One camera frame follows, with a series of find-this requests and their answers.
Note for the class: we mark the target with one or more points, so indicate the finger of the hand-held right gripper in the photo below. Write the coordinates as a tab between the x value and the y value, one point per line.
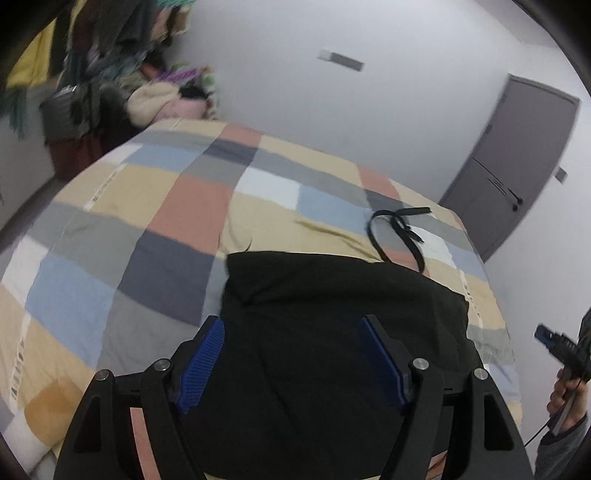
547	336

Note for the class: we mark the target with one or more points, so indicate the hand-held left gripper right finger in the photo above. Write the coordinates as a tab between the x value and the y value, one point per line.
383	364

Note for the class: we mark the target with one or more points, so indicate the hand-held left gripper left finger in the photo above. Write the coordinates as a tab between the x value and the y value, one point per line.
198	364

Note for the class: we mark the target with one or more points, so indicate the black puffer jacket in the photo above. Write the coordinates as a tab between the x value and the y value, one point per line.
323	323

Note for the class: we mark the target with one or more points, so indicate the person's right hand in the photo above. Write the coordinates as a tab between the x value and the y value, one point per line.
570	406

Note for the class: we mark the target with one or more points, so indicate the black belt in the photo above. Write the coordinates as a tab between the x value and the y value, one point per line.
412	236

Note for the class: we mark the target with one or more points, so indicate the bed with checkered cover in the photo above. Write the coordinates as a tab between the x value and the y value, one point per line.
184	207

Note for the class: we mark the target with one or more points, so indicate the grey door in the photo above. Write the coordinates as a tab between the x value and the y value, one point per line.
508	152

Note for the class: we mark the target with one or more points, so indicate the dark red cabinet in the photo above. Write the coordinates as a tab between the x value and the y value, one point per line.
74	154

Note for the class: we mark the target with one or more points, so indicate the pink garment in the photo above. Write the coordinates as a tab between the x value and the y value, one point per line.
184	110

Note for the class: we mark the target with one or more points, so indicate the cream fleece garment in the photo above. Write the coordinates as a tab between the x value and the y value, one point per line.
152	104

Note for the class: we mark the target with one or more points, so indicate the spotted white pillow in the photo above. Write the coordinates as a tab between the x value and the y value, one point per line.
211	94

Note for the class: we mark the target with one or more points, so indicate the dark grey suitcase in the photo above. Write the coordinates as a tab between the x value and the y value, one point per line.
64	110

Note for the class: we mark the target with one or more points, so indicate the teal garment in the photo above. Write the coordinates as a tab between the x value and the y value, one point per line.
16	113

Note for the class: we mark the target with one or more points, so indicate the yellow fleece jacket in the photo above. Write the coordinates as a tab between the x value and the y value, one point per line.
34	60

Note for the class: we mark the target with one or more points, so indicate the dark wall switch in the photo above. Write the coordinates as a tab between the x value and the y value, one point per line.
561	176

